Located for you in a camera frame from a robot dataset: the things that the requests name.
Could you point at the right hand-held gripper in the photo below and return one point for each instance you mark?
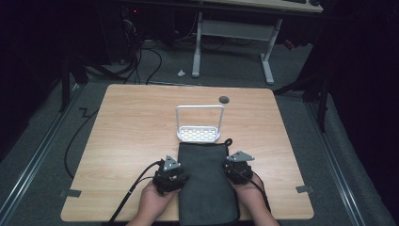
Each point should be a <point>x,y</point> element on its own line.
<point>240,171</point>

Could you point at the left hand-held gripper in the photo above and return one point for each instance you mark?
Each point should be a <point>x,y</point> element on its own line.
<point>167,180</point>

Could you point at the black towel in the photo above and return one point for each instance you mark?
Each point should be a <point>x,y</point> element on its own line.
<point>207,185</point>

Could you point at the person's right hand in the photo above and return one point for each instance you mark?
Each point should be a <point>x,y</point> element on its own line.
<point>251,194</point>

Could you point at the person's left hand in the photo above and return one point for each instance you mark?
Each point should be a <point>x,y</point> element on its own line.
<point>156,204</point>

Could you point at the white towel rack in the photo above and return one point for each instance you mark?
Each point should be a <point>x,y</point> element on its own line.
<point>197,133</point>

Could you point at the grey tape piece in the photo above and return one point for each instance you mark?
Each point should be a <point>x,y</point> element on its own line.
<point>71,192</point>
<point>304,189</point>

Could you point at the black metal stand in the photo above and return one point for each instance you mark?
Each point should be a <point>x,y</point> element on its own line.
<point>65,84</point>
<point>321,103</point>

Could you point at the white paper scrap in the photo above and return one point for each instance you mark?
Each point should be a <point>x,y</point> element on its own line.
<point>181,73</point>

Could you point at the red object on floor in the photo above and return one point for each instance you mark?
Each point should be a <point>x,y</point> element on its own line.
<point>289,44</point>

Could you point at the white-legged desk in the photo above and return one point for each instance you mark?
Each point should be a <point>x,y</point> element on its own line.
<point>235,29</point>

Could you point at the metal floor rail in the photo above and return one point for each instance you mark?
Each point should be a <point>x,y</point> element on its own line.
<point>34,157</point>
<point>335,163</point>

